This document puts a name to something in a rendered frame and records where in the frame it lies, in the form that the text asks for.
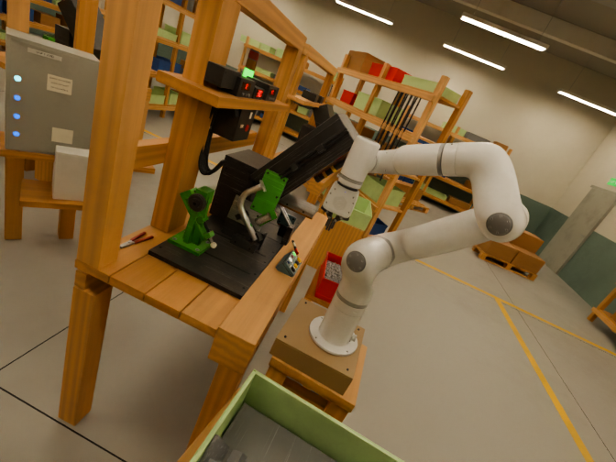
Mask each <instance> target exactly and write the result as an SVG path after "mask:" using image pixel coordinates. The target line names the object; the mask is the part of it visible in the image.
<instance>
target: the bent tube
mask: <svg viewBox="0 0 616 462"><path fill-rule="evenodd" d="M259 182H260V184H258V185H255V186H253V187H250V188H248V189H246V190H244V191H243V192H242V193H241V195H240V196H239V199H238V203H237V208H238V212H239V213H240V215H241V217H242V219H243V222H244V224H245V226H246V228H247V231H248V232H249V234H250V236H251V238H252V240H253V241H255V240H257V237H256V235H255V234H256V232H255V230H254V228H253V227H252V226H251V225H250V223H251V222H250V220H249V218H248V215H247V213H246V211H245V208H244V202H245V200H246V198H247V197H248V196H249V195H250V194H252V193H255V192H258V191H260V190H263V192H266V191H267V190H266V188H265V185H264V182H263V181H262V180H260V181H259Z"/></svg>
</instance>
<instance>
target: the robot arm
mask: <svg viewBox="0 0 616 462"><path fill-rule="evenodd" d="M379 149H380V144H379V143H378V142H376V141H374V140H372V139H370V138H368V137H363V136H360V135H358V136H356V138H355V140H354V142H353V145H352V147H351V149H350V150H349V153H348V155H347V157H346V161H345V163H344V165H343V167H342V170H341V171H340V173H338V174H337V176H336V177H338V181H335V182H334V184H333V185H332V187H331V189H330V191H329V193H328V194H327V196H326V198H325V200H324V204H323V205H322V207H321V209H322V210H324V211H325V212H326V215H327V218H328V219H327V221H326V223H325V226H326V228H325V230H327V229H328V231H330V229H333V227H334V225H335V223H336V222H337V221H340V220H345V221H348V220H349V217H350V216H351V214H352V212H353V209H354V207H355V205H356V202H357V200H358V195H359V190H358V189H360V188H361V186H362V184H363V182H364V180H365V178H366V176H367V174H368V173H380V174H397V175H420V176H451V177H467V178H469V179H470V182H471V187H472V197H473V207H474V208H473V209H469V210H466V211H464V212H461V213H457V214H452V215H450V216H446V217H443V218H440V219H436V220H434V221H431V222H428V223H424V224H421V225H417V226H413V227H410V228H406V229H402V230H398V231H393V232H388V233H382V234H377V235H375V236H369V237H366V238H363V239H359V240H358V241H356V242H354V243H353V244H351V245H350V246H349V247H348V248H347V250H346V252H345V253H344V255H343V257H342V260H341V270H342V279H341V281H340V283H339V285H338V287H337V289H336V291H335V295H334V297H333V299H332V301H331V302H330V304H329V307H328V309H327V311H326V313H325V315H324V316H319V317H316V318H314V319H313V320H312V321H311V323H310V326H309V332H310V336H311V338H312V339H313V341H314V342H315V344H316V345H318V346H319V347H320V348H321V349H322V350H324V351H326V352H328V353H330V354H332V355H336V356H340V357H345V356H349V355H351V354H353V353H354V352H355V351H356V349H357V347H358V340H357V335H355V334H354V331H355V330H356V328H357V326H358V323H359V321H360V319H361V317H362V315H363V313H364V312H365V310H366V309H367V307H368V305H369V302H370V300H371V298H372V296H373V288H372V283H373V281H374V279H375V278H376V276H377V275H378V274H379V273H380V272H381V271H383V270H385V269H387V268H389V267H392V266H394V265H397V264H400V263H403V262H406V261H410V260H415V259H424V258H429V257H433V256H437V255H442V254H445V253H449V252H453V251H457V250H460V249H463V248H469V247H472V246H475V245H477V244H481V243H484V242H487V241H490V240H492V241H495V242H500V243H504V242H510V241H512V240H514V239H516V238H517V237H519V236H520V235H521V234H522V233H523V231H524V230H525V228H526V227H527V225H528V222H529V213H528V210H527V208H526V207H525V206H524V205H523V204H522V200H521V196H520V192H519V187H518V182H517V178H516V174H515V170H514V167H513V165H512V161H511V159H510V157H509V156H508V154H507V153H506V151H505V150H504V149H503V148H502V147H500V146H498V145H496V144H493V143H489V142H463V143H436V144H415V145H405V146H401V147H399V148H396V149H388V150H379ZM333 213H334V214H336V217H335V218H334V219H333V220H332V215H333ZM331 221H332V222H331ZM330 223H331V224H330Z"/></svg>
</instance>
